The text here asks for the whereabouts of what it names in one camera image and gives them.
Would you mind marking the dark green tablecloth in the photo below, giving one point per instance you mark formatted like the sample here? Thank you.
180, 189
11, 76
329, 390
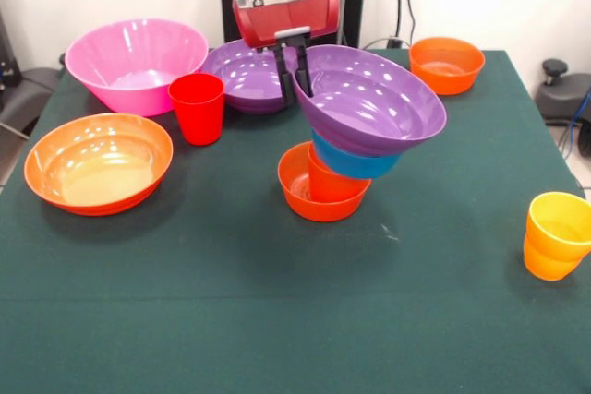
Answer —
277, 297

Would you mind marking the small orange bowl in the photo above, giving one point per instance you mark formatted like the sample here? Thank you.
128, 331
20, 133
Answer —
323, 211
445, 78

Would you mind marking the black pedestal foot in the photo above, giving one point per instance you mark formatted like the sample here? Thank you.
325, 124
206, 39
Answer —
561, 99

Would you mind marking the yellow cup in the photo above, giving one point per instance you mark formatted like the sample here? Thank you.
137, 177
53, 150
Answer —
558, 209

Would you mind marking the blue bowl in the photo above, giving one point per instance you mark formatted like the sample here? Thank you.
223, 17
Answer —
360, 165

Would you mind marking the red cup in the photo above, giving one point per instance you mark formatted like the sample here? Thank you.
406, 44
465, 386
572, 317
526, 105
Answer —
198, 117

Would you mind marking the light orange cup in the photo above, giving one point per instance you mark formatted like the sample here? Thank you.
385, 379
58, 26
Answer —
547, 267

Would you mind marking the black equipment frame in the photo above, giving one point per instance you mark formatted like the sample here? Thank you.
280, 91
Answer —
7, 57

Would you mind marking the pink bowl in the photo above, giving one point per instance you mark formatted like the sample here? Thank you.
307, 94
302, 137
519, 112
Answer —
138, 48

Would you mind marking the large orange bowl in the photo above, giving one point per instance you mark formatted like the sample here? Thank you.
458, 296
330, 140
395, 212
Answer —
99, 168

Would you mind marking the grey pedestal foot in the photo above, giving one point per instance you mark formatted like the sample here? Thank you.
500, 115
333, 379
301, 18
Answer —
27, 89

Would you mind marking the purple bowl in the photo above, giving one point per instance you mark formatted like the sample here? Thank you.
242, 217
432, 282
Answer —
369, 108
240, 80

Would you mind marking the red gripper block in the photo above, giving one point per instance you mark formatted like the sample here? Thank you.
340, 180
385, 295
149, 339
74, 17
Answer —
286, 18

